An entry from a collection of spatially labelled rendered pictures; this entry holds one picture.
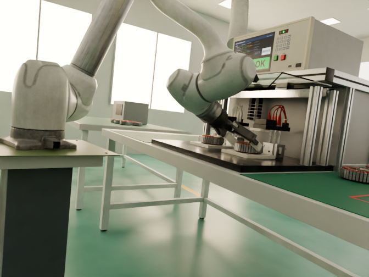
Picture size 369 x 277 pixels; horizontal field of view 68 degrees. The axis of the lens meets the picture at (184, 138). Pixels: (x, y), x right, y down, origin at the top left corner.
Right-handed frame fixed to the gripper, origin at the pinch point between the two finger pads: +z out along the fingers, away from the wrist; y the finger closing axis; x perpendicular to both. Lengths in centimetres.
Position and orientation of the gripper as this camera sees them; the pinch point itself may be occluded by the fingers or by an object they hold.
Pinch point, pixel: (246, 144)
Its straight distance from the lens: 111.1
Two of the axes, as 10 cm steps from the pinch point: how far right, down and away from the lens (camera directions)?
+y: 5.1, 1.2, -8.5
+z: 6.8, 5.4, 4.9
